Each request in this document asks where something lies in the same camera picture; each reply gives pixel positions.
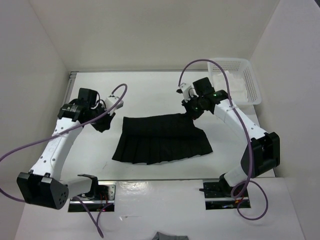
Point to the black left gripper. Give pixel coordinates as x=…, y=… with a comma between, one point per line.
x=106, y=125

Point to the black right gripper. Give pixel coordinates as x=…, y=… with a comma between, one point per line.
x=189, y=112

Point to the black pleated skirt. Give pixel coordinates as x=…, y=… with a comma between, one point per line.
x=161, y=138

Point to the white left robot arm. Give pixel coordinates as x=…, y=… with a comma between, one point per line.
x=42, y=185

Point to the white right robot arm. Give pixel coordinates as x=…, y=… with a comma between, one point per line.
x=262, y=151

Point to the white cloth in basket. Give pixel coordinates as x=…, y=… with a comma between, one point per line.
x=237, y=86

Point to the white perforated plastic basket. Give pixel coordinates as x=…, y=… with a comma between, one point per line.
x=240, y=67

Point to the grey folded cloth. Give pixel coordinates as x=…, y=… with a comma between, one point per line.
x=162, y=236

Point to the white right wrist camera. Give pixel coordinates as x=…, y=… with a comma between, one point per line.
x=187, y=91

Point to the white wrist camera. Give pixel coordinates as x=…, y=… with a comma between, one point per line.
x=111, y=100
x=187, y=91

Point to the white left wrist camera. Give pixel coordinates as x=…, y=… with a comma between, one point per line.
x=111, y=100

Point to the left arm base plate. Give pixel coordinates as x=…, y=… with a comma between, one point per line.
x=104, y=197

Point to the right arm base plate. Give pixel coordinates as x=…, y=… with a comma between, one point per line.
x=215, y=199

